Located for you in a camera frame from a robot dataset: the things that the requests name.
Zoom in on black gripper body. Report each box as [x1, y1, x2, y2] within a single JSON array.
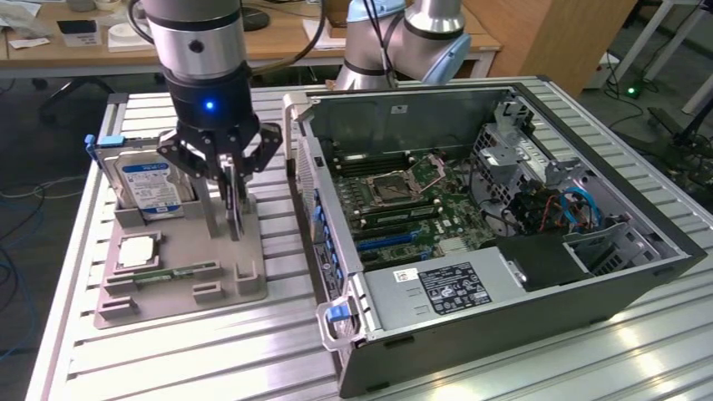
[[165, 62, 263, 158]]

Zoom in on graphics card with black fan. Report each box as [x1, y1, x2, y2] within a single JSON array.
[[221, 165, 248, 243]]

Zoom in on hard disk in blue caddy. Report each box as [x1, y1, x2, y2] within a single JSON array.
[[83, 132, 193, 222]]

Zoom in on wooden desk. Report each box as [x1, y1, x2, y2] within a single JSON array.
[[0, 0, 502, 91]]

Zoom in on black round lamp base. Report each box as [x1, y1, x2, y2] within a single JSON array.
[[243, 4, 273, 33]]

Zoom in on white box with round dish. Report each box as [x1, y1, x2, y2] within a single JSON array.
[[107, 23, 156, 53]]

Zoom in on silver CPU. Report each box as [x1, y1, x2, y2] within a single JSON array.
[[119, 238, 160, 268]]

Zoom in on CPU socket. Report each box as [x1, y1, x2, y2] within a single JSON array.
[[370, 170, 422, 206]]

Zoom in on black office chair base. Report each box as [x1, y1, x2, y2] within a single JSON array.
[[32, 74, 116, 122]]

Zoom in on white paper stack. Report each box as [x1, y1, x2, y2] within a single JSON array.
[[302, 18, 349, 51]]

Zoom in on green RAM stick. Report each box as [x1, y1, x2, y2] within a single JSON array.
[[132, 262, 216, 287]]

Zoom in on metal socket cover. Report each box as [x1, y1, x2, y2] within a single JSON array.
[[409, 152, 450, 185]]

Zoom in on white box with black top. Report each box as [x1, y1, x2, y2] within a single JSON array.
[[55, 18, 105, 48]]

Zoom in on blue expansion slot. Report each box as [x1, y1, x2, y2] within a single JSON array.
[[356, 233, 417, 251]]

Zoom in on brown cardboard box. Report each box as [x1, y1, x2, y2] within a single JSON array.
[[322, 0, 352, 28]]

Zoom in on grey parts rack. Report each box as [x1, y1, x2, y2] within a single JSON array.
[[95, 160, 272, 333]]

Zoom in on green motherboard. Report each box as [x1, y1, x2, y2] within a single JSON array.
[[328, 144, 500, 268]]

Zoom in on clear plastic bag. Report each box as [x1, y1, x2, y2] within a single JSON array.
[[0, 0, 47, 38]]

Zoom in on silver disk bay cage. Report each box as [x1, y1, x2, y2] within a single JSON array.
[[470, 120, 553, 201]]

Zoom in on grey power supply unit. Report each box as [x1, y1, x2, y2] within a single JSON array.
[[361, 246, 528, 331]]

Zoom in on wooden cabinet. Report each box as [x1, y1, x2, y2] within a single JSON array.
[[465, 0, 640, 97]]

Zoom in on open black PC case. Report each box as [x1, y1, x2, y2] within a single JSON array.
[[281, 74, 709, 400]]

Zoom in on white power socket box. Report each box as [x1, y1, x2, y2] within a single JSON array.
[[593, 53, 622, 91]]

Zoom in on black stand foot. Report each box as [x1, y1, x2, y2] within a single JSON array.
[[645, 104, 713, 147]]

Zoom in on blue floor cable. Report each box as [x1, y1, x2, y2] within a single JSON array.
[[0, 194, 47, 360]]

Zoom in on orange thin wire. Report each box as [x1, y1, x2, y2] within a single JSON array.
[[544, 195, 560, 233]]

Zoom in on blue wire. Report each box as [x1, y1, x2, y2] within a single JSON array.
[[560, 187, 602, 229]]

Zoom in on white desk frame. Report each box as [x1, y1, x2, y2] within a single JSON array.
[[612, 0, 713, 114]]

